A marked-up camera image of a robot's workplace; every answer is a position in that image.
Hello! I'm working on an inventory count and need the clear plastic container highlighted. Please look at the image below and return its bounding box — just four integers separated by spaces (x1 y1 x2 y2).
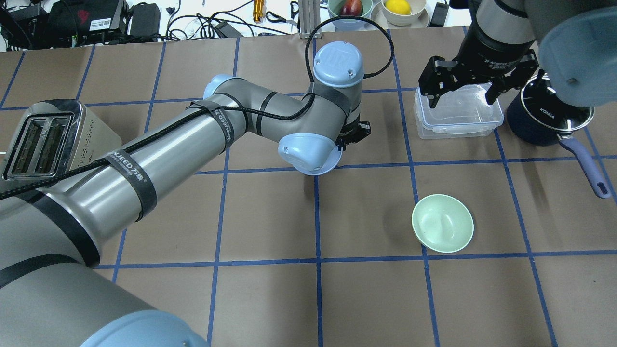
414 83 505 140

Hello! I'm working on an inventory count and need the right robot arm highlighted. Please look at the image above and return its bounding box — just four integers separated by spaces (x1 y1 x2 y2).
418 0 617 108

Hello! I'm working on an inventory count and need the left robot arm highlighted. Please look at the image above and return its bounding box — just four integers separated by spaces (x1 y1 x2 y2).
1 41 370 347

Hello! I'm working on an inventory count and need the black power adapter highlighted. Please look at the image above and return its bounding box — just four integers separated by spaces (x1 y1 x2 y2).
128 2 161 42

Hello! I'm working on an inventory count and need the bowl with red apple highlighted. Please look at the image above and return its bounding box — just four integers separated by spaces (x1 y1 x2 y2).
327 0 373 31

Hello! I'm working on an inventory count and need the bowl with lemon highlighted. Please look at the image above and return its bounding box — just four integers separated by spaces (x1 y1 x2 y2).
380 0 429 27

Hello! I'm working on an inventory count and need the cream toaster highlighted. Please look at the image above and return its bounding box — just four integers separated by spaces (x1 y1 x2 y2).
1 99 121 187

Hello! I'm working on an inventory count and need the aluminium frame post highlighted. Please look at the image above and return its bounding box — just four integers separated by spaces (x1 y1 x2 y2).
298 0 321 40

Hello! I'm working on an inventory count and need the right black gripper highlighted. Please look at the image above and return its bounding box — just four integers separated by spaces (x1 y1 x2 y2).
418 49 538 108

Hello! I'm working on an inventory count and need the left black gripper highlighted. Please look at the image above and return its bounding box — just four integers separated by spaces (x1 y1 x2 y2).
335 120 372 151

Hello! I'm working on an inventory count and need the blue bowl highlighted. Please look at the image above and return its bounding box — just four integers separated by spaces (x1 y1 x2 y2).
295 147 344 176

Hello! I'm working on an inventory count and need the black electronics box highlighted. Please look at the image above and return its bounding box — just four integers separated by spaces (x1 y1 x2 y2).
43 0 129 47

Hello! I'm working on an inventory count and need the dark blue saucepan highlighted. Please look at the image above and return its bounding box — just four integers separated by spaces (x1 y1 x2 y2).
506 69 611 199

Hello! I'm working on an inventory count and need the green bowl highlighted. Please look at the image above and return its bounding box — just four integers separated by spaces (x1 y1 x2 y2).
411 194 475 254

